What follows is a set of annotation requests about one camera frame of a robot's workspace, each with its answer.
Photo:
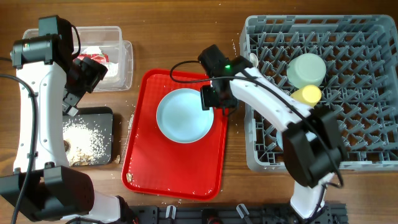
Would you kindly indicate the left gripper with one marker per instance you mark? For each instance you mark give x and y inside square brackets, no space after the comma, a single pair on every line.
[94,71]

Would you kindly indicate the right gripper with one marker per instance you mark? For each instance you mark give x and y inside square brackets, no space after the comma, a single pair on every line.
[209,98]

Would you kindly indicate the red snack wrapper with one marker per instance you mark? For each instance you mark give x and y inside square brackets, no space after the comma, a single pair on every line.
[100,58]

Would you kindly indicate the white napkin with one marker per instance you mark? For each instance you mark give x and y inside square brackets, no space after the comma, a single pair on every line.
[112,67]

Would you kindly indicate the light blue plate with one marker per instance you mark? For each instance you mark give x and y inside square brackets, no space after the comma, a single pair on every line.
[181,118]

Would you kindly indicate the white plastic spoon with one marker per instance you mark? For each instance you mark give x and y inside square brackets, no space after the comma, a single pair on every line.
[254,59]

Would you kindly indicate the light blue bowl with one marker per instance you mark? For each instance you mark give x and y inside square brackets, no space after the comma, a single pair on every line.
[279,139]

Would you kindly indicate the green bowl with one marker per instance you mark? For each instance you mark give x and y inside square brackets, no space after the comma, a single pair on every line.
[306,69]

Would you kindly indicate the yellow cup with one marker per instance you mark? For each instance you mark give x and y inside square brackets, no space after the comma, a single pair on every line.
[309,95]

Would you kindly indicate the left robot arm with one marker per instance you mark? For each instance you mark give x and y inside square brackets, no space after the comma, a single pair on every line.
[52,80]

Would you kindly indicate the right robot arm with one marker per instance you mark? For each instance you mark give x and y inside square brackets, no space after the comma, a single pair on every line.
[311,140]

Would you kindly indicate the grey dishwasher rack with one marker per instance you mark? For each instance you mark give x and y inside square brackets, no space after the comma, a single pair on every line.
[360,85]

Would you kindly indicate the clear plastic bin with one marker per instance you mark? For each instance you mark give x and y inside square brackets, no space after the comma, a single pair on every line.
[110,40]

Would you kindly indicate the black tray bin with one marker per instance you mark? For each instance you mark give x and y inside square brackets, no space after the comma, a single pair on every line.
[96,118]

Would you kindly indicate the food crumb on table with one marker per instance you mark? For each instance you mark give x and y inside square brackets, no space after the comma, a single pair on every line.
[117,159]

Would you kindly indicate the red serving tray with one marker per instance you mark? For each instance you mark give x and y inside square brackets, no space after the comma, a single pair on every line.
[160,166]

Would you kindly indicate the food crumb on tray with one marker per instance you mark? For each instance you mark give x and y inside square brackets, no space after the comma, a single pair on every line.
[129,177]

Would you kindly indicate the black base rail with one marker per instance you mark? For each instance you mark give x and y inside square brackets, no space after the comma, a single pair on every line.
[335,213]

